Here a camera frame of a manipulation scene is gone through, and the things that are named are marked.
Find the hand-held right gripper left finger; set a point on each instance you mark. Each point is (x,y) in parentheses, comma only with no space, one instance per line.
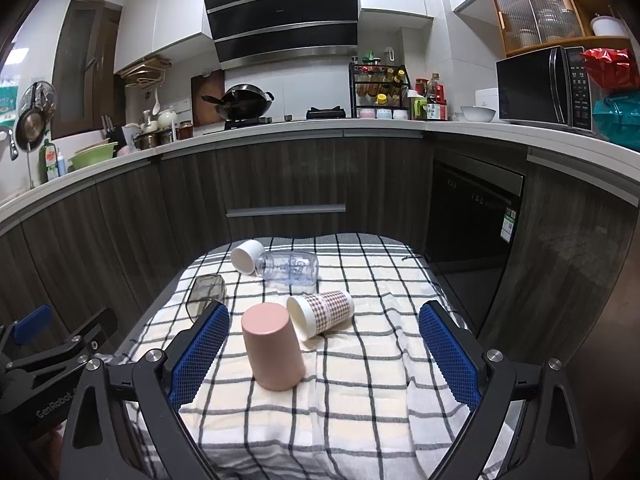
(199,355)

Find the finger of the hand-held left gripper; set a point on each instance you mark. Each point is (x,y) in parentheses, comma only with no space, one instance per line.
(32,322)
(92,327)

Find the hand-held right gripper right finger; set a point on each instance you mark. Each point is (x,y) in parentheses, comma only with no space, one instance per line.
(450,355)

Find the grey transparent cup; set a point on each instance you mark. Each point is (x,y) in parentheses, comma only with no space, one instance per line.
(206,292)

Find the pink cup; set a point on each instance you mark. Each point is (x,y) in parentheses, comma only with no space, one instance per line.
(272,347)

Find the white cup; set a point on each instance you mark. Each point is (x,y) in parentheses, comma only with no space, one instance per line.
(247,256)

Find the plaid paper cup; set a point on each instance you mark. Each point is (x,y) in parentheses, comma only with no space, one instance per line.
(327,310)

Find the checked cloth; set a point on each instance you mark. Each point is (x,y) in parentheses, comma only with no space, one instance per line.
(360,400)

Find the black dishwasher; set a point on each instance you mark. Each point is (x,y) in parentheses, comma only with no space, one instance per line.
(470,240)

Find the clear plastic bottle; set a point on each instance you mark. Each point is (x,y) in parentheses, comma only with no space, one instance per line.
(290,270)

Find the white spray bottle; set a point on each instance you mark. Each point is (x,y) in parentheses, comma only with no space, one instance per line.
(61,165)

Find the green dish soap bottle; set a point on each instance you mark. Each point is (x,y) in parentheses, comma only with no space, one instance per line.
(50,162)

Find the green basin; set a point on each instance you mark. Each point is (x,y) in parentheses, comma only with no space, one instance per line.
(92,157)

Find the hanging frying pan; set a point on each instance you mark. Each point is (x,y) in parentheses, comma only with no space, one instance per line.
(27,127)

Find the steel pot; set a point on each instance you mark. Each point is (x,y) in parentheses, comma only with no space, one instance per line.
(147,140)

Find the black knife block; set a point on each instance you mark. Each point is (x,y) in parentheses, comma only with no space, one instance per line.
(112,132)

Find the dark wood kitchen cabinet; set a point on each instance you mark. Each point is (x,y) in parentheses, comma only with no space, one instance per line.
(310,180)

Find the brown glass jar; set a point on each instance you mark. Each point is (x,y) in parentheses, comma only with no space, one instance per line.
(185,131)

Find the white teapot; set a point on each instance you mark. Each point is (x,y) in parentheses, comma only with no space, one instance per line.
(167,119)

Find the white spatula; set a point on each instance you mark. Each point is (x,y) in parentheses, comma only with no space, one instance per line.
(156,105)

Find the white bowl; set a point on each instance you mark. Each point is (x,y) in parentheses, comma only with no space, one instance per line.
(477,114)

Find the wooden cutting board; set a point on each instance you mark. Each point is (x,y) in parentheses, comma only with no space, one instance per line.
(202,105)

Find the green-lidded jug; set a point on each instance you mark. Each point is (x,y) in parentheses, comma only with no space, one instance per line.
(417,107)

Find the dark sauce bottle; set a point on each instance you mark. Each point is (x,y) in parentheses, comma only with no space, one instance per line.
(436,97)

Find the black wok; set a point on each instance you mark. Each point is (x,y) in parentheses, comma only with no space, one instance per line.
(247,100)

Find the white box appliance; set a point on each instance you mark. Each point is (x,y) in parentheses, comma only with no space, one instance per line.
(486,97)

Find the dark wooden door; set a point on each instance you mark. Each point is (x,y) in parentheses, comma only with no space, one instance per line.
(85,65)

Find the gas stove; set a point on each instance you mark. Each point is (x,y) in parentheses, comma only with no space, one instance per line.
(325,114)

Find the black spice rack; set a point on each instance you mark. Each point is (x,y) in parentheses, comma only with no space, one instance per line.
(377,87)

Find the black microwave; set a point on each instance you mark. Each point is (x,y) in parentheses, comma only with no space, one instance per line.
(530,87)

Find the teal plastic bag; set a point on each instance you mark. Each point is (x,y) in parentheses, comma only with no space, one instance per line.
(617,120)

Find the red plastic bag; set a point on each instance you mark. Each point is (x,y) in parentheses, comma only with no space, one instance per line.
(607,67)

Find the black range hood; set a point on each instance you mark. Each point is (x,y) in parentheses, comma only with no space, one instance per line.
(282,15)

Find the wooden glass-door cabinet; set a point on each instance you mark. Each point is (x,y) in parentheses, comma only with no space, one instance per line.
(537,10)

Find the white pot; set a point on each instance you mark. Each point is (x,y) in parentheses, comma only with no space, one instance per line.
(610,26)

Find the wooden wall rack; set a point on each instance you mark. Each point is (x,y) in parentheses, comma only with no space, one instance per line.
(145,70)

